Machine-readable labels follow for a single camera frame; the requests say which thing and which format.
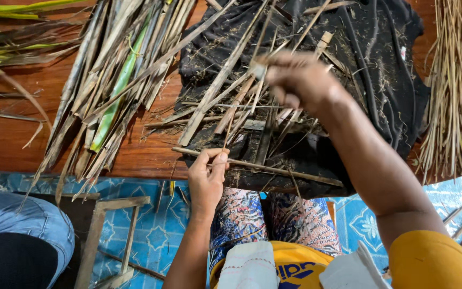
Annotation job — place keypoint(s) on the colourful patterned skirt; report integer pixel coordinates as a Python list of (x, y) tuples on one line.
[(239, 216)]

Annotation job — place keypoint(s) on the thin dried leaf strip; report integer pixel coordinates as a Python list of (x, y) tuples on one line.
[(237, 114)]

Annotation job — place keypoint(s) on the long dried leaf stalk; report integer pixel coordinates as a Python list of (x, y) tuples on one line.
[(279, 170)]

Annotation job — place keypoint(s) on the yellow shirt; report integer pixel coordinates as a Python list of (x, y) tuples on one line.
[(427, 265)]

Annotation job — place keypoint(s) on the black cloth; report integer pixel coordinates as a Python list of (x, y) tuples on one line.
[(379, 72)]

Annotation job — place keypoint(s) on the bundle of thin leaf midribs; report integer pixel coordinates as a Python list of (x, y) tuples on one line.
[(455, 92)]

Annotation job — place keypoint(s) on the blue patterned floor mat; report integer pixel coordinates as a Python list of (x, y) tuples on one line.
[(163, 232)]

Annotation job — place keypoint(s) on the person's right hand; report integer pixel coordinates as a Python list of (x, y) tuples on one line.
[(307, 82)]

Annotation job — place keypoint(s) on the person's right fingers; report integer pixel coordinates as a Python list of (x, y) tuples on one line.
[(279, 78)]

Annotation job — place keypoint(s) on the pile of long dried leaves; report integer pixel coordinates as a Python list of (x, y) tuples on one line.
[(110, 92)]

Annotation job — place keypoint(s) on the heap of dried leaf scraps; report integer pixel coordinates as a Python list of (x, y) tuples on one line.
[(231, 92)]

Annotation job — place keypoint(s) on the person's left hand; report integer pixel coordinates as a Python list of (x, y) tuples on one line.
[(203, 184)]

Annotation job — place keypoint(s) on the green palm leaves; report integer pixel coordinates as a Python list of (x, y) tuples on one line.
[(10, 48)]

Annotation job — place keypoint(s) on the white cloth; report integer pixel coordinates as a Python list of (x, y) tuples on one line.
[(249, 267)]

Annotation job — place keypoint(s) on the wooden frame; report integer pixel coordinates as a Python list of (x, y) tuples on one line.
[(94, 237)]

